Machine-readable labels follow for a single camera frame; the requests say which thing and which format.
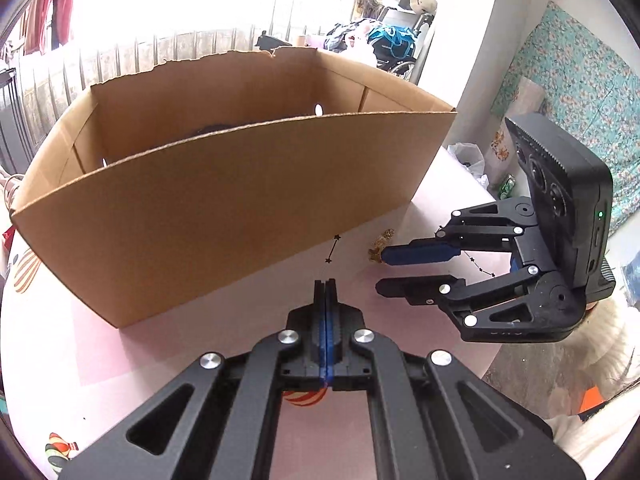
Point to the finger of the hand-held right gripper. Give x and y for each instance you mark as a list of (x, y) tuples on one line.
[(425, 252), (415, 290)]

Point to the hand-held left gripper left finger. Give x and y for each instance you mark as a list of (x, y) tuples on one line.
[(314, 345)]

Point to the wheelchair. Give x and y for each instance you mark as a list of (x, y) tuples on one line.
[(425, 22)]

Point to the ornate gold earring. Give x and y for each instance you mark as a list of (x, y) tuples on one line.
[(380, 250)]

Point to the pile of clothes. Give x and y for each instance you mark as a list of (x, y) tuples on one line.
[(350, 30)]

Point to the clear plastic bag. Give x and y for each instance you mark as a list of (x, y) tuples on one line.
[(467, 155)]

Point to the large brown cardboard box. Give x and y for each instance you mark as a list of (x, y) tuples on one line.
[(225, 220)]

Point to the white shopping bag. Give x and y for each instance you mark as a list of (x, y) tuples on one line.
[(362, 50)]

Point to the teal floral cloth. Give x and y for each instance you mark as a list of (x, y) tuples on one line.
[(575, 85)]

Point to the red gift bag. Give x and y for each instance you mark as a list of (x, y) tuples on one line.
[(7, 237)]

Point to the red hanging clothes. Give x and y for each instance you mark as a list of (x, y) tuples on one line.
[(55, 5)]

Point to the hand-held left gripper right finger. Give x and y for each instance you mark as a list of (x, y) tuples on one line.
[(339, 345)]

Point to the green can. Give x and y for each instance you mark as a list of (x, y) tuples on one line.
[(508, 187)]

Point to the beige hat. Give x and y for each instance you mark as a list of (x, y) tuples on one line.
[(422, 2)]

